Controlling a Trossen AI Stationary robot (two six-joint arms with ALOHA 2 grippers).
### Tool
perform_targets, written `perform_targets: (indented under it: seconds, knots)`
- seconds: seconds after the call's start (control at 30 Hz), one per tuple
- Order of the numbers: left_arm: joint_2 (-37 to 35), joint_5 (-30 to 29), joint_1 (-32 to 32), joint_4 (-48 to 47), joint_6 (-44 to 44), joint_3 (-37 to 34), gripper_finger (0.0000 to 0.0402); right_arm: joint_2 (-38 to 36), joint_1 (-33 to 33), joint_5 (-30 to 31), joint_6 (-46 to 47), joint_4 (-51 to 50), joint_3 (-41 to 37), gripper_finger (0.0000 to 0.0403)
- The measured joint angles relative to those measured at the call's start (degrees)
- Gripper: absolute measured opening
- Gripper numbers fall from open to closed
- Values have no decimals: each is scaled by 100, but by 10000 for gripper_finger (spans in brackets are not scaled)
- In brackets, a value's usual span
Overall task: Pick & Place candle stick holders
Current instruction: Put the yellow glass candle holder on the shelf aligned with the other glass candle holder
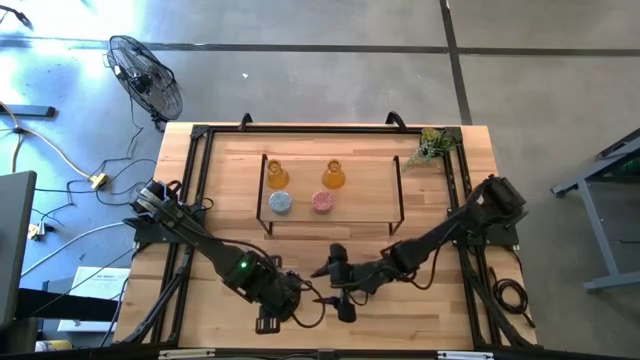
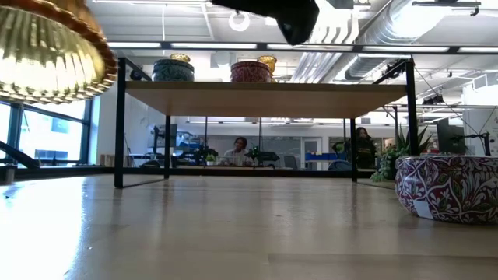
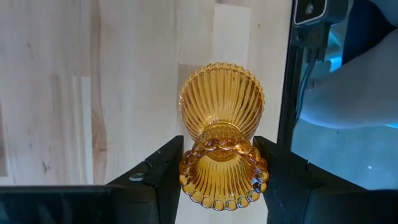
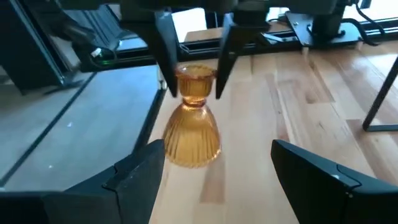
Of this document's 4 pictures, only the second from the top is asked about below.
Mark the black monitor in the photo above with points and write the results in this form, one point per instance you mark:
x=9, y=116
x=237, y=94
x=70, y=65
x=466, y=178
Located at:
x=451, y=138

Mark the blue storage bin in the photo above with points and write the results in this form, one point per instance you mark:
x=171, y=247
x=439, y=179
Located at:
x=321, y=156

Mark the grey patterned round tin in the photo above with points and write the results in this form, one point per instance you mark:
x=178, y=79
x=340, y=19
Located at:
x=173, y=71

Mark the green artificial plant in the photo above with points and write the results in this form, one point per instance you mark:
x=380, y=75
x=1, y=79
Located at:
x=389, y=163

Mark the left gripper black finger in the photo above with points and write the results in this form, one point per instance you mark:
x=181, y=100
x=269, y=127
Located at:
x=295, y=19

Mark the silver ventilation duct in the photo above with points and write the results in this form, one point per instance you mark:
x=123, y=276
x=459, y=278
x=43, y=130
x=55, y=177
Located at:
x=389, y=31

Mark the black metal rig frame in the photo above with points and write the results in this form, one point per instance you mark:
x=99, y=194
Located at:
x=58, y=171

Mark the person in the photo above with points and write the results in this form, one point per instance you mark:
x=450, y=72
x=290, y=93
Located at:
x=363, y=149
x=238, y=153

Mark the pink patterned round tin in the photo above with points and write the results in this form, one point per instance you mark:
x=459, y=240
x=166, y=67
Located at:
x=251, y=72

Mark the black linear ceiling light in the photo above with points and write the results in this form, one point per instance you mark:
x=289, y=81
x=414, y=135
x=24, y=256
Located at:
x=165, y=45

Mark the amber glass candle holder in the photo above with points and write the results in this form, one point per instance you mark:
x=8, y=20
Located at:
x=46, y=54
x=179, y=58
x=268, y=61

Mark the maroon white floral tin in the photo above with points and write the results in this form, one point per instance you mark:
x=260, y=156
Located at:
x=447, y=190

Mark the window with dark frame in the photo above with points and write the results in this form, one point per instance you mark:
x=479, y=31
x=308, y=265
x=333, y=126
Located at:
x=87, y=132

